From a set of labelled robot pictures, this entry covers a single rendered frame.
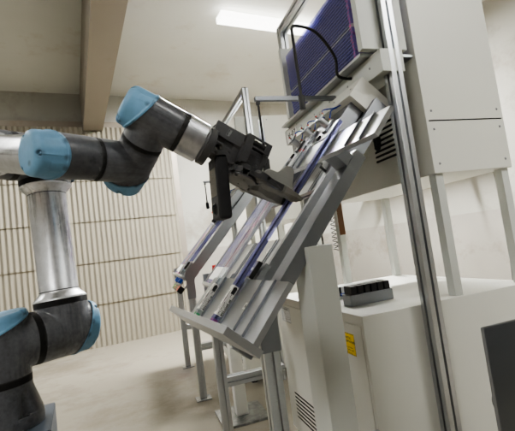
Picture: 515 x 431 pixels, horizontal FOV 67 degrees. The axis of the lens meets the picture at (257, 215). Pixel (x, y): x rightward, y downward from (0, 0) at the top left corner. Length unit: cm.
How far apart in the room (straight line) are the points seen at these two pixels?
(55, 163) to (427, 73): 113
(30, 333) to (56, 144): 45
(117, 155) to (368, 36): 88
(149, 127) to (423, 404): 104
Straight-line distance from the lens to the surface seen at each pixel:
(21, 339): 96
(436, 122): 138
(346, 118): 125
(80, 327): 101
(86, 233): 462
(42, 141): 66
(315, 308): 76
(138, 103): 70
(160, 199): 476
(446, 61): 150
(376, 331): 118
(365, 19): 135
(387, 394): 123
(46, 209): 104
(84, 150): 69
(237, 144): 74
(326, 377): 80
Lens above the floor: 85
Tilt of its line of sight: 4 degrees up
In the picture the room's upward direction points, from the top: 7 degrees counter-clockwise
